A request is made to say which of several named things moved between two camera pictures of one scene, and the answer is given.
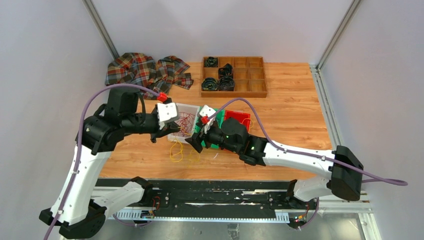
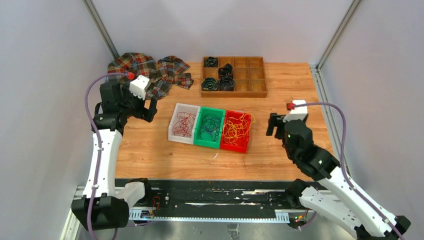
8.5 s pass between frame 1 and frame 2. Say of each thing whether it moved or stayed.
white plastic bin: stayed
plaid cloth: stayed
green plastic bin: stayed
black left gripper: moved
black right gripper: moved
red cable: stayed
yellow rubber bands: moved
